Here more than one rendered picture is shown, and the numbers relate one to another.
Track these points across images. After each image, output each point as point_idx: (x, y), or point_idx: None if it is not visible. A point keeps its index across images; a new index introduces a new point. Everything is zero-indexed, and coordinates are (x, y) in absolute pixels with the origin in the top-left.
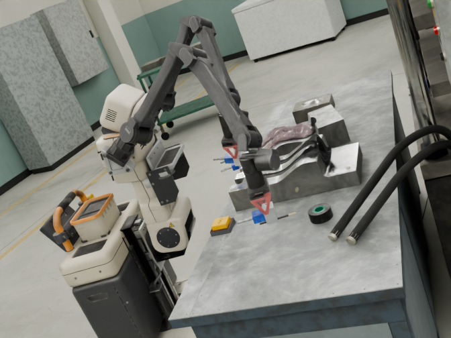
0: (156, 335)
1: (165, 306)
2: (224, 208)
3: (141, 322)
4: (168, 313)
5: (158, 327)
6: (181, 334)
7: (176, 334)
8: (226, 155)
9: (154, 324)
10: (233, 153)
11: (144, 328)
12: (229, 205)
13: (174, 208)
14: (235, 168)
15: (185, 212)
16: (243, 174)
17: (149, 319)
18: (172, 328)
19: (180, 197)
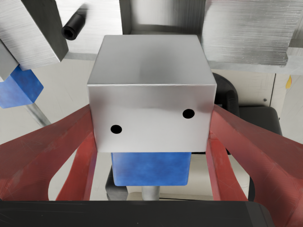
0: (263, 108)
1: (238, 112)
2: (300, 72)
3: (282, 135)
4: (237, 105)
5: (246, 109)
6: (255, 77)
7: (252, 84)
8: (145, 179)
9: (256, 116)
10: (167, 145)
11: (279, 127)
12: (290, 57)
13: (191, 193)
14: (34, 81)
15: (193, 165)
16: (248, 14)
17: (260, 125)
18: (236, 92)
19: (129, 189)
